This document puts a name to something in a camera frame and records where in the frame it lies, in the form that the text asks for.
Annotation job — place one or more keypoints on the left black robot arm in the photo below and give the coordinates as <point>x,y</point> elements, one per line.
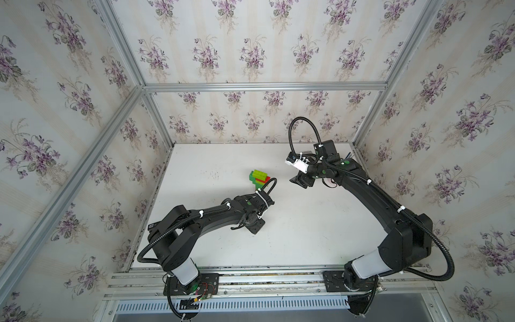
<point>171,240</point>

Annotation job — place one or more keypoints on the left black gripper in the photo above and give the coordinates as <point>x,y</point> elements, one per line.
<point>256,229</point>

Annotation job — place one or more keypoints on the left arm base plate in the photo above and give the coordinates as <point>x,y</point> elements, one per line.
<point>204,286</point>

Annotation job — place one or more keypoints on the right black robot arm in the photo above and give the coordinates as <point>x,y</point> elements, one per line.
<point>409,237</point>

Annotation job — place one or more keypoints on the aluminium mounting rail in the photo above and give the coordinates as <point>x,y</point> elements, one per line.
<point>254,281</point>

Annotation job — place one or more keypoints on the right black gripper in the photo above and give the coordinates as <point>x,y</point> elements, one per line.
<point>306,180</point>

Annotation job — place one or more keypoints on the lime long lego brick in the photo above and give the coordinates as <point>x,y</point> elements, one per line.
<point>259,175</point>

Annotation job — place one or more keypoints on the white slotted cable duct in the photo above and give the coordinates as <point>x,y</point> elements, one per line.
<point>230,305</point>

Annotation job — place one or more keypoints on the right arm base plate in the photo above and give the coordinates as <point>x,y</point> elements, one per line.
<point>347,281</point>

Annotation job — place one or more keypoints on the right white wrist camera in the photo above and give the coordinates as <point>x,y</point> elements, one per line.
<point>298,163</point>

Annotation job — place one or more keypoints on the small green lego brick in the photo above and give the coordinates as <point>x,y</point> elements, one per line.
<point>253,180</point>

